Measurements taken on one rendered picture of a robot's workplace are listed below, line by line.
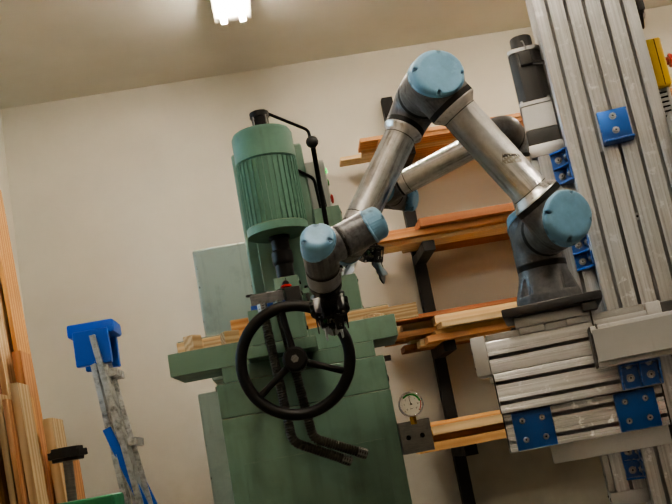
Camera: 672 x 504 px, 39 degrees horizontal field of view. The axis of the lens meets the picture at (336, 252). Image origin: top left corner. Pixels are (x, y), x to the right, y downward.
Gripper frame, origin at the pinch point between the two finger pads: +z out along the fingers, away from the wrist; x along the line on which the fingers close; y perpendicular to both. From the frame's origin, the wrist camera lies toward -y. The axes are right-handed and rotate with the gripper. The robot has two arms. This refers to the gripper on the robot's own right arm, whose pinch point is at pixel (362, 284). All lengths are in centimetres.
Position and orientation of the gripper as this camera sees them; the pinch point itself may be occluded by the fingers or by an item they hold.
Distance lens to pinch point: 319.0
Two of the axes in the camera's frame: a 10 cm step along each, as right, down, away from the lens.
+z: -0.6, 9.9, 1.5
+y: 3.9, 1.6, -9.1
